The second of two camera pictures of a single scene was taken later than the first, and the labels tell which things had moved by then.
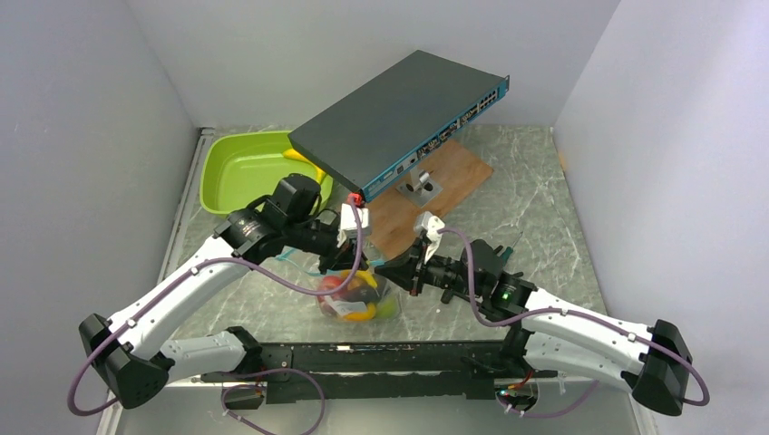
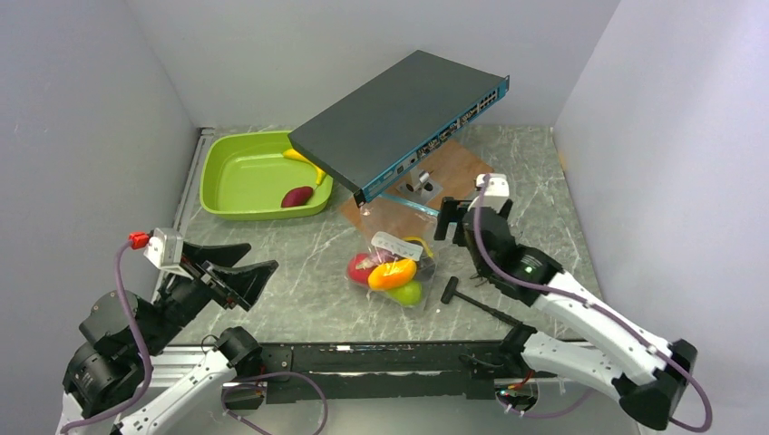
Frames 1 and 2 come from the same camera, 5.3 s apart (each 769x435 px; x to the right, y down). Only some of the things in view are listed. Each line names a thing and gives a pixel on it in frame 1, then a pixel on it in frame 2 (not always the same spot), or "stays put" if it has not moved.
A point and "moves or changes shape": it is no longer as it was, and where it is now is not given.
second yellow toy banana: x=294 y=154 stays put
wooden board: x=393 y=215 stays put
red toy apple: x=330 y=283 moves or changes shape
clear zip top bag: x=365 y=294 to x=394 y=254
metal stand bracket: x=421 y=189 stays put
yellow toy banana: x=359 y=279 to x=429 y=252
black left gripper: x=341 y=258 to x=242 y=284
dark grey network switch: x=379 y=132 stays put
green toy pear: x=389 y=308 to x=408 y=295
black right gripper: x=408 y=271 to x=452 y=211
